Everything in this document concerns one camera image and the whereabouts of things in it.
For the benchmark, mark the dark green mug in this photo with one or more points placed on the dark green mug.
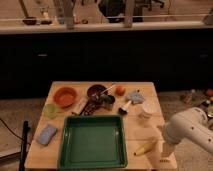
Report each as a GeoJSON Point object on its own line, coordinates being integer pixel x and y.
{"type": "Point", "coordinates": [108, 101]}

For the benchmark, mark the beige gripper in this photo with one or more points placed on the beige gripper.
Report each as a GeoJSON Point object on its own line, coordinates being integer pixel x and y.
{"type": "Point", "coordinates": [167, 149]}

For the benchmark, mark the white plastic cup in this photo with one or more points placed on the white plastic cup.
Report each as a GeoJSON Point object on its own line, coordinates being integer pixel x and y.
{"type": "Point", "coordinates": [146, 112]}

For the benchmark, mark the orange bowl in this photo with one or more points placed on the orange bowl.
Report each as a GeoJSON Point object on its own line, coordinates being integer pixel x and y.
{"type": "Point", "coordinates": [65, 97]}

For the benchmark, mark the brown patterned board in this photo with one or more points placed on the brown patterned board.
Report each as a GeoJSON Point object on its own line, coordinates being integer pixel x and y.
{"type": "Point", "coordinates": [90, 107]}

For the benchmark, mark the yellow banana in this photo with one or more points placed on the yellow banana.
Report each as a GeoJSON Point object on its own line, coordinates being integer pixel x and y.
{"type": "Point", "coordinates": [145, 148]}

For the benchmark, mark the dark brown bowl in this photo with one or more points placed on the dark brown bowl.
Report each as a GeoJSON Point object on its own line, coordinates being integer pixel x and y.
{"type": "Point", "coordinates": [95, 89]}

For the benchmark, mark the orange fruit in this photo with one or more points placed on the orange fruit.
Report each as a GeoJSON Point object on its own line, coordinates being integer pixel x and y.
{"type": "Point", "coordinates": [120, 90]}

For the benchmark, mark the small green cup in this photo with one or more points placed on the small green cup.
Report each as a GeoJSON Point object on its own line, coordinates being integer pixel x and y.
{"type": "Point", "coordinates": [50, 111]}

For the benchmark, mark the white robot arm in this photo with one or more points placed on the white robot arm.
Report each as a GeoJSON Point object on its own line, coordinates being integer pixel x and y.
{"type": "Point", "coordinates": [189, 124]}

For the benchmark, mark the green plastic tray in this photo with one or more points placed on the green plastic tray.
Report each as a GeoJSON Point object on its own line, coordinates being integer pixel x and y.
{"type": "Point", "coordinates": [92, 142]}

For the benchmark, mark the wooden spoon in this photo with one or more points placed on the wooden spoon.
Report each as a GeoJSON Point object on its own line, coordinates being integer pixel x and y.
{"type": "Point", "coordinates": [100, 93]}

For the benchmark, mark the blue sponge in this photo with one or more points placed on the blue sponge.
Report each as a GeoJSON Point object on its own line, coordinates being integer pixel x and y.
{"type": "Point", "coordinates": [46, 134]}

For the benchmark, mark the black brush with white handle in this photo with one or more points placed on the black brush with white handle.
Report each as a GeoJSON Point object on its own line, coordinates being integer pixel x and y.
{"type": "Point", "coordinates": [123, 110]}

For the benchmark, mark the black stand pole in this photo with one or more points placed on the black stand pole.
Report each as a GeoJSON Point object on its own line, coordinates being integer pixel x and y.
{"type": "Point", "coordinates": [24, 143]}

